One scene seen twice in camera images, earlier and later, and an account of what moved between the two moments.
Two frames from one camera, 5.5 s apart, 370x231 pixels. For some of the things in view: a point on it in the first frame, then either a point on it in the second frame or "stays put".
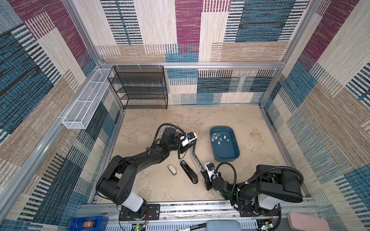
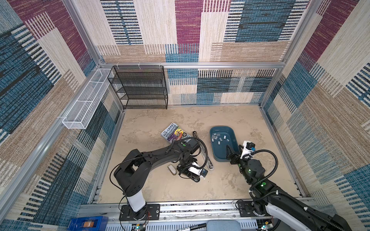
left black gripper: (176, 136) to (193, 160)
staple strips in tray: (215, 136) stays put
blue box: (94, 223) stays put
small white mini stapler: (172, 169) stays put
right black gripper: (207, 180) to (236, 157)
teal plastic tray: (225, 144) stays put
